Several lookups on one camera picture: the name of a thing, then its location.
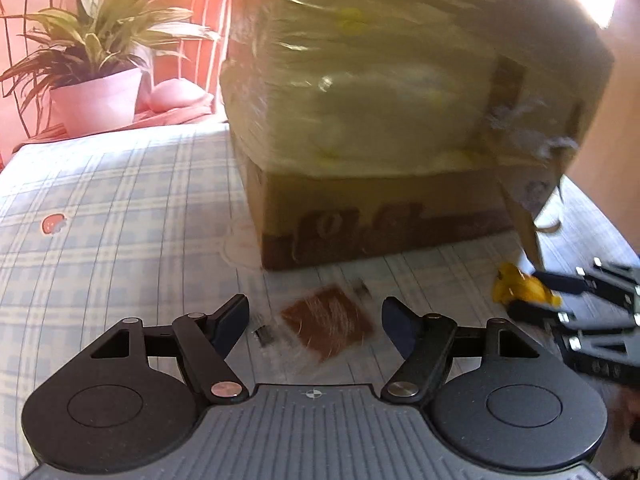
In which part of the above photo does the yellow snack packet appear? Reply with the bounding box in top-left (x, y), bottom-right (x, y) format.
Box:
top-left (491, 262), bottom-right (562, 308)

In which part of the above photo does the brown meat snack packet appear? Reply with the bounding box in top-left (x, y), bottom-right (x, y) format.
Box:
top-left (250, 280), bottom-right (376, 365)

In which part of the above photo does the person right hand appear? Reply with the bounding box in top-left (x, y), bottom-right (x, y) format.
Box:
top-left (615, 387), bottom-right (640, 444)

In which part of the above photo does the brown cardboard box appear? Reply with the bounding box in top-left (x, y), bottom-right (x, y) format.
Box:
top-left (220, 0), bottom-right (614, 270)

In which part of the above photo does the printed room scene backdrop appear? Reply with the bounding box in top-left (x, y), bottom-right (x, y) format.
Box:
top-left (1, 0), bottom-right (231, 162)

